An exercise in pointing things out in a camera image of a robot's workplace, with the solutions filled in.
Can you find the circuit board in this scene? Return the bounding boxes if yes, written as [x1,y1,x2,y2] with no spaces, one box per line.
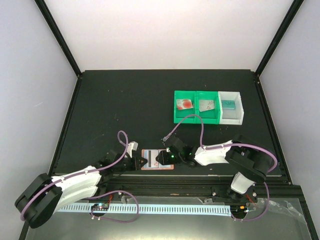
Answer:
[230,205,251,214]
[91,203,109,211]

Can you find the right circuit board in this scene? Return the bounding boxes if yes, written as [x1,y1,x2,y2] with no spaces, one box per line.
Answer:
[230,205,251,214]

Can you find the left circuit board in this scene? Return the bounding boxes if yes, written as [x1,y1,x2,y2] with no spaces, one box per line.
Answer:
[91,203,109,211]

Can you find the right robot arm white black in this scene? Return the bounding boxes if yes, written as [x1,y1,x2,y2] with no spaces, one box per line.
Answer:
[155,135,278,203]

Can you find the red circle card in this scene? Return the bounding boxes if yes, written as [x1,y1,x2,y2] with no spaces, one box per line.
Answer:
[175,99,194,111]

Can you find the left black frame post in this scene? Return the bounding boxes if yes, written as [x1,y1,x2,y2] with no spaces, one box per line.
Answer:
[34,0,82,77]

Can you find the black aluminium rail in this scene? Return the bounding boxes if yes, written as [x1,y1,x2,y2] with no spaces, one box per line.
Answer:
[100,175,305,201]

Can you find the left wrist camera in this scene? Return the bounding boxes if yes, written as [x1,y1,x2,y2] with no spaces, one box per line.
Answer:
[126,141,139,158]

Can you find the white slotted cable duct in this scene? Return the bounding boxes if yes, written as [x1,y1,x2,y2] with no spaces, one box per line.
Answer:
[58,202,232,217]

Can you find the brown leather card holder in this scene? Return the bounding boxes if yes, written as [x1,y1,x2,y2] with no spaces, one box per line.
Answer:
[140,148,175,171]

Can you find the green bin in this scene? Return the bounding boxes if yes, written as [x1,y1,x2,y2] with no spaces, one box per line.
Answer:
[173,90,200,124]
[196,91,221,125]

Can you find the right black frame post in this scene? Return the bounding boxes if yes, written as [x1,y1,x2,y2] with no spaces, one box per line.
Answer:
[255,0,304,77]

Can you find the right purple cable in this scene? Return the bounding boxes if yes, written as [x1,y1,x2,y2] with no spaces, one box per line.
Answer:
[162,114,279,222]

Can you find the middle green bin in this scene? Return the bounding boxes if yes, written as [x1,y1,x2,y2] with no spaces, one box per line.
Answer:
[196,91,221,125]

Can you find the white bin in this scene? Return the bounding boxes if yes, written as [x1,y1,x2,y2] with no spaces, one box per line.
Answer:
[218,91,244,126]

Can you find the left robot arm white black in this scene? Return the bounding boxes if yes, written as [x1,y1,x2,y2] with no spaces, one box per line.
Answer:
[14,150,148,229]

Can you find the magnetic stripe card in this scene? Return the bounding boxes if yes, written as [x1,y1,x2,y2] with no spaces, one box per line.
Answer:
[198,99,215,112]
[142,149,166,168]

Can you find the teal card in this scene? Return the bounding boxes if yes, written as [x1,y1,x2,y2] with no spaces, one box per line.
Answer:
[221,100,236,110]

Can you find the left green bin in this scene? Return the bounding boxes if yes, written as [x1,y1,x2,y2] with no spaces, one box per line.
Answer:
[173,90,200,124]

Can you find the black frame post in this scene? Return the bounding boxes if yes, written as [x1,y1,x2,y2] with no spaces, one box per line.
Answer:
[34,0,82,77]
[255,0,304,77]

